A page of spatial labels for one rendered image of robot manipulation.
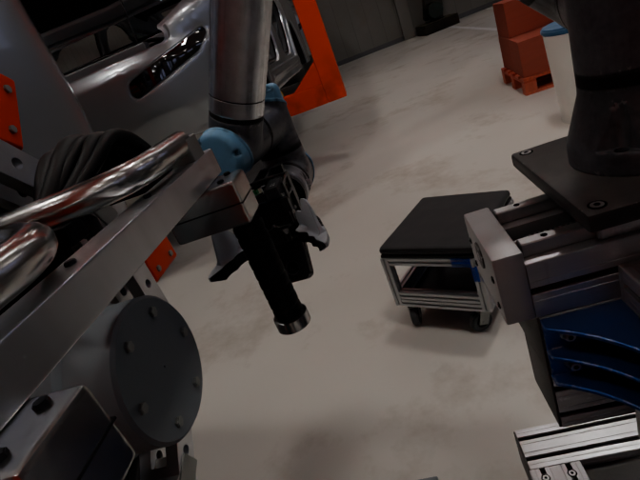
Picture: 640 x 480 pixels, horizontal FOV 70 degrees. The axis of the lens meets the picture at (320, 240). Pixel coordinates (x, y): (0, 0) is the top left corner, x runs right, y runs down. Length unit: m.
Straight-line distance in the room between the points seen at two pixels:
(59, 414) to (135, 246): 0.15
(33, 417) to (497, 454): 1.19
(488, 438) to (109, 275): 1.17
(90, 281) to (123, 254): 0.04
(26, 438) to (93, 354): 0.17
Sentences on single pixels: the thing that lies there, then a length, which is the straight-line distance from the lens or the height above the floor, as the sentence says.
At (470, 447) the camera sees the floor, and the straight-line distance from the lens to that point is 1.36.
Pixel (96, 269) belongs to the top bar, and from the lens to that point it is 0.32.
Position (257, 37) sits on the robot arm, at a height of 1.07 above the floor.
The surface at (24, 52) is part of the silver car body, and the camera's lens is 1.36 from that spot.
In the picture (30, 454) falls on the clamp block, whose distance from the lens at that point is 0.23.
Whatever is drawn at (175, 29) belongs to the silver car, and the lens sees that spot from 3.07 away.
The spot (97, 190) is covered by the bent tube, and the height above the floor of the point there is 1.00.
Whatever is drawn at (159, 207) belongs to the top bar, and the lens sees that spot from 0.40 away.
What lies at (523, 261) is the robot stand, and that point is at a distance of 0.54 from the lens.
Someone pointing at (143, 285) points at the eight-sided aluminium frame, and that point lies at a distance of 0.70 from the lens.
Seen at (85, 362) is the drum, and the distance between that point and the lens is 0.40.
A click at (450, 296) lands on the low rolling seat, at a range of 1.59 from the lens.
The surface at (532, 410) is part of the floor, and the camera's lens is 1.41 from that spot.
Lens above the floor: 1.05
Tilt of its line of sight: 23 degrees down
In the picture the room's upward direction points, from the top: 22 degrees counter-clockwise
